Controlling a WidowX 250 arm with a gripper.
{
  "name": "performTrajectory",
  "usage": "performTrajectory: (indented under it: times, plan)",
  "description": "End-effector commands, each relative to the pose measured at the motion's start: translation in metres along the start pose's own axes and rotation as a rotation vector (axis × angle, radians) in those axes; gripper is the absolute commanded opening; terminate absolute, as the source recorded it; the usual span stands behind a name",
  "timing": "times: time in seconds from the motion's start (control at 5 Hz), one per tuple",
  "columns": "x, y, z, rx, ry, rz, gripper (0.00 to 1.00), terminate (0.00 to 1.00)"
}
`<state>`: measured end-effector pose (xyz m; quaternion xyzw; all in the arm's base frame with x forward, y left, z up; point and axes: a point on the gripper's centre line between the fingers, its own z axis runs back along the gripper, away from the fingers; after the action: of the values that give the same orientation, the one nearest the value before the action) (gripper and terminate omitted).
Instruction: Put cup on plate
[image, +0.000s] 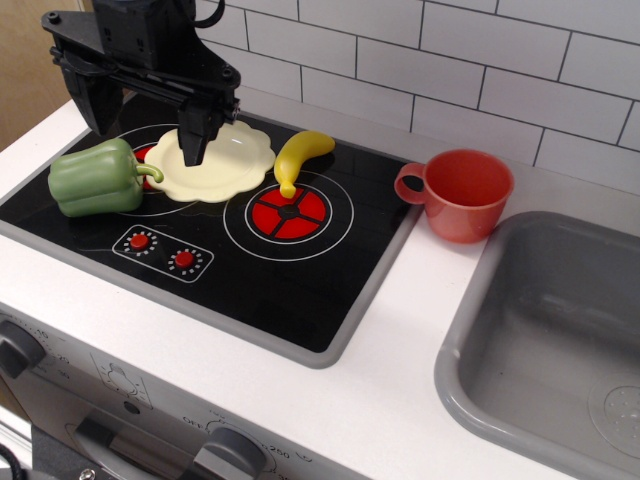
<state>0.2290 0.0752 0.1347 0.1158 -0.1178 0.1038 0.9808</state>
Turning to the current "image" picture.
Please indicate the grey left oven knob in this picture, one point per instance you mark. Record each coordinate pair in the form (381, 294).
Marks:
(20, 351)

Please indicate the grey toy sink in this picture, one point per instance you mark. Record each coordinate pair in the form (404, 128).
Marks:
(542, 356)

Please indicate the yellow toy banana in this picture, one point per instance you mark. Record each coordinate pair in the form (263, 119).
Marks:
(301, 147)

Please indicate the red stove button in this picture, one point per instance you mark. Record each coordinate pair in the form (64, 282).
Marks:
(184, 260)
(139, 242)

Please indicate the red right stove button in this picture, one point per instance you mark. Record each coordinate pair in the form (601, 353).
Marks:
(184, 260)

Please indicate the grey oven knob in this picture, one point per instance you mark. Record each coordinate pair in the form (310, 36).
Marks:
(229, 455)
(20, 351)

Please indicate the black toy stovetop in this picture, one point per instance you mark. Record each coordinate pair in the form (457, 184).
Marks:
(292, 276)

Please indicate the red plastic cup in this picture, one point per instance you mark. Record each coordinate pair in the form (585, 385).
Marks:
(463, 193)

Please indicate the grey oven door handle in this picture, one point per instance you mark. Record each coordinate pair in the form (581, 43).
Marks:
(127, 453)

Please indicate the grey right oven knob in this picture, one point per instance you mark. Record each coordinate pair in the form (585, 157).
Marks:
(229, 455)

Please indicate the cream scalloped plate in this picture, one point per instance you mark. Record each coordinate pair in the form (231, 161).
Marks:
(235, 162)

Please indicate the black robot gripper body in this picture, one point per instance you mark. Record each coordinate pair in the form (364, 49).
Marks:
(153, 47)

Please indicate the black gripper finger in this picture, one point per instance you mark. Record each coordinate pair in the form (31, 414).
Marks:
(198, 123)
(98, 98)

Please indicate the red left stove button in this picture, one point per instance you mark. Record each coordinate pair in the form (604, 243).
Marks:
(139, 242)

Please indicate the green toy bell pepper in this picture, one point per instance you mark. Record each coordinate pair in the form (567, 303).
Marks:
(106, 178)

